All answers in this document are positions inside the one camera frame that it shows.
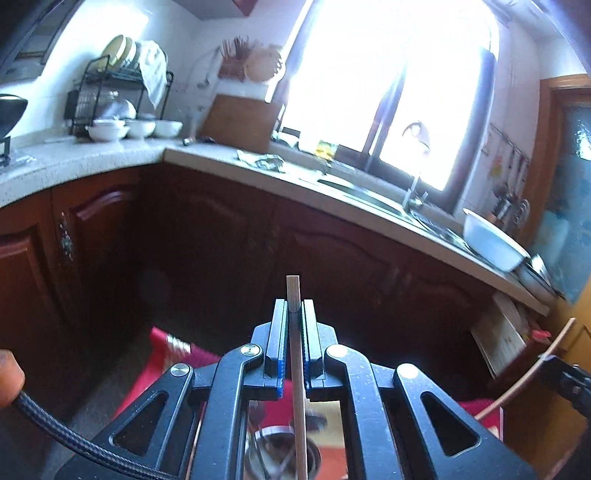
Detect dark wooden kitchen cabinets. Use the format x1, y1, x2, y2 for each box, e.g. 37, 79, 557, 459
0, 164, 546, 416

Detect kitchen window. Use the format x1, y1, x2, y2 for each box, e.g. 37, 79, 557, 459
267, 0, 500, 195

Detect round woven trivet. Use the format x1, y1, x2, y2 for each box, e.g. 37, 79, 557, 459
245, 45, 284, 84

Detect steel sink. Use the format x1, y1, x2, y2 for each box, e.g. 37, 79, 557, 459
318, 177, 468, 244

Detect wooden door with glass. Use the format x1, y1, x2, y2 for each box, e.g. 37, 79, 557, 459
525, 76, 591, 306

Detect black braided cable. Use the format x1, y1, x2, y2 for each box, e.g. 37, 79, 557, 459
11, 390, 182, 480

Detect steel bowl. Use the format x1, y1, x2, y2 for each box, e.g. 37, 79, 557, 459
516, 254, 565, 300

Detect stack of pale plates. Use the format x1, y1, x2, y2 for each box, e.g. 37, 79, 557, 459
100, 34, 139, 69

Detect crumpled grey cloth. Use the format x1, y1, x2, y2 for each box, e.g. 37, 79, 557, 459
237, 150, 287, 173

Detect wooden cutting board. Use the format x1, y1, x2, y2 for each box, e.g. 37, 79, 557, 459
200, 93, 283, 154

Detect ornate metal cabinet handle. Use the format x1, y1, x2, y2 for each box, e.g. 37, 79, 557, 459
57, 211, 75, 267

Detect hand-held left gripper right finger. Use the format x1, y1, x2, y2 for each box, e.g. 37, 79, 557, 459
301, 299, 540, 480

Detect light wooden panel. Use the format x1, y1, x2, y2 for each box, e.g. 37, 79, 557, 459
470, 294, 533, 377

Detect long wooden chopstick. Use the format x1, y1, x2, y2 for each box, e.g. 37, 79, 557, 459
475, 318, 577, 422

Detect white dish towel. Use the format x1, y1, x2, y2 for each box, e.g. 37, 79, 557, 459
136, 40, 168, 110

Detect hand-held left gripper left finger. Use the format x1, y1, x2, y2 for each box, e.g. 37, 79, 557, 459
54, 299, 290, 480

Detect wall chopstick holder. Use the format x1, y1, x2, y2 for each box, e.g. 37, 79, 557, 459
216, 35, 262, 83

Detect black wire dish rack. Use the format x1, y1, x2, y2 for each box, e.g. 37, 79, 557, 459
64, 54, 175, 137

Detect speckled kitchen countertop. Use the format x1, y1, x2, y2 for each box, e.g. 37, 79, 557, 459
0, 135, 551, 317

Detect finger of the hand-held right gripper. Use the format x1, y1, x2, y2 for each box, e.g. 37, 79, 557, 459
537, 353, 591, 418

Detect wall rail with kitchen tools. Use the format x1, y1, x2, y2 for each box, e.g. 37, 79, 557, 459
486, 123, 532, 230

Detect person's left hand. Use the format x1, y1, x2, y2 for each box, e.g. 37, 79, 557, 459
0, 349, 27, 408

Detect large white basin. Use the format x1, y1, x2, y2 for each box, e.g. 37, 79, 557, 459
462, 208, 532, 273

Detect steel faucet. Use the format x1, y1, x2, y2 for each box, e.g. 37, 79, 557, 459
400, 121, 433, 211

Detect black wok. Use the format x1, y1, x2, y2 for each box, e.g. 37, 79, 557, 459
0, 93, 29, 140

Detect red floral printed blanket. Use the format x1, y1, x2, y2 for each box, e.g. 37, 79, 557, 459
111, 326, 505, 480

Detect black range hood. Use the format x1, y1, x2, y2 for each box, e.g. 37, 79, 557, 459
0, 0, 85, 82

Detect white steel-rimmed container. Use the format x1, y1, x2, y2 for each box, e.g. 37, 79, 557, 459
244, 424, 325, 480

